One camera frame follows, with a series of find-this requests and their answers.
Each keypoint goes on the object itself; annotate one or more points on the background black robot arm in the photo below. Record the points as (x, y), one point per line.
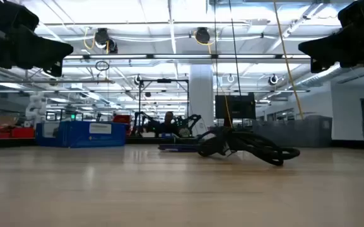
(191, 121)

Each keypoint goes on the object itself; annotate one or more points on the red toolbox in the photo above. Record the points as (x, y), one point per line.
(121, 119)

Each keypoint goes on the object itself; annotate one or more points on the red cart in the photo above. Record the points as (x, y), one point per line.
(8, 131)

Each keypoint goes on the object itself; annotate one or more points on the white building pillar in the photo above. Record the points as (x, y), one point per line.
(201, 97)

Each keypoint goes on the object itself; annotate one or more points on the black robot station frame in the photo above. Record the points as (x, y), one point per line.
(140, 104)

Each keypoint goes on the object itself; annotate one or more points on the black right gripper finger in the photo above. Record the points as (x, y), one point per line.
(330, 47)
(318, 67)

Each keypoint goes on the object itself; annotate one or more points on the long ceiling light bar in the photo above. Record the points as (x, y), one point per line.
(181, 56)

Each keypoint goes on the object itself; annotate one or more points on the black aluminium table frame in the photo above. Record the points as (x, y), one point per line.
(5, 143)

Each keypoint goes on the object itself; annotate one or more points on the person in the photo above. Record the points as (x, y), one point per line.
(169, 121)

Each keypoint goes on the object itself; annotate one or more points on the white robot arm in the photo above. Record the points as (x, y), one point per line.
(36, 108)

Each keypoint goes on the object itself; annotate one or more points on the silver ventilation duct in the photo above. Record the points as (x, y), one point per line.
(317, 78)

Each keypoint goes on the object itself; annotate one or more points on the blue cardboard box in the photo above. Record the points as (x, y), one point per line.
(77, 135)

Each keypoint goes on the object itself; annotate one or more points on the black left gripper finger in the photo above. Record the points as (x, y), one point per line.
(43, 50)
(55, 70)

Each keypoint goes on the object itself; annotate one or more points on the black monitor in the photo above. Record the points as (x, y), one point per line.
(235, 106)

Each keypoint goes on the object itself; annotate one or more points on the clear grey plastic bin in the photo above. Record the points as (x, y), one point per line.
(295, 132)

